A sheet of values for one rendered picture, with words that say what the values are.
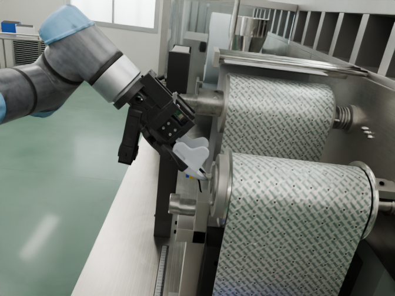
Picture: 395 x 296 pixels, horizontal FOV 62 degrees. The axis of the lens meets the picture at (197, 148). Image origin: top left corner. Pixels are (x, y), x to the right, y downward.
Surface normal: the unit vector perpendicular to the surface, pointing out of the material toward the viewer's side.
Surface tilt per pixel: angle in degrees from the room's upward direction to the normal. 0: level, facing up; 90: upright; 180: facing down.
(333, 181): 37
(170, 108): 90
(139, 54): 90
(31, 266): 0
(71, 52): 98
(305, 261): 90
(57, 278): 0
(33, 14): 90
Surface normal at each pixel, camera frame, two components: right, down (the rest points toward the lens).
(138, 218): 0.12, -0.91
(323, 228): -0.01, 0.39
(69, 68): 0.14, 0.74
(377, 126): -0.99, -0.11
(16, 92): 0.94, -0.09
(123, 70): 0.53, -0.17
